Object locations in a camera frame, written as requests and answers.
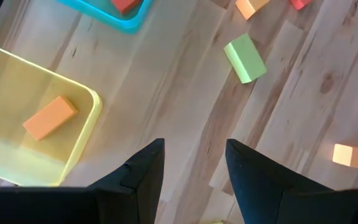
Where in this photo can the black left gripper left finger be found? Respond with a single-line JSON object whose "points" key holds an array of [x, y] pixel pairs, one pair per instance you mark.
{"points": [[135, 186]]}

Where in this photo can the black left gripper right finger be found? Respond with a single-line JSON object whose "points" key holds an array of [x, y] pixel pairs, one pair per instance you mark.
{"points": [[253, 186]]}

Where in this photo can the long orange block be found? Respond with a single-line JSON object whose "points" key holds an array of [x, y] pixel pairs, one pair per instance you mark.
{"points": [[356, 157]]}

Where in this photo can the orange rectangular block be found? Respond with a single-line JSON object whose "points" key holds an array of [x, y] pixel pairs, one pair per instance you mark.
{"points": [[50, 118]]}

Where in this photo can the green rectangular block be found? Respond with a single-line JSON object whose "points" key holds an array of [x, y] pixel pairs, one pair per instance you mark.
{"points": [[247, 59]]}

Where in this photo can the orange cube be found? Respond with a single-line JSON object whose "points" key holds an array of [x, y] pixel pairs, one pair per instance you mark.
{"points": [[250, 7]]}

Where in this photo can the red rectangular block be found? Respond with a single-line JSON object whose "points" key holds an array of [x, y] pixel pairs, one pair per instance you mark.
{"points": [[300, 3], [124, 5]]}

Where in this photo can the teal plastic bin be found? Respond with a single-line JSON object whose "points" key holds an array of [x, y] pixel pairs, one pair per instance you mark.
{"points": [[126, 26]]}

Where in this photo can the yellow plastic bin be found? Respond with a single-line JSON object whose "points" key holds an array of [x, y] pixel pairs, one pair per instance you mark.
{"points": [[11, 77]]}

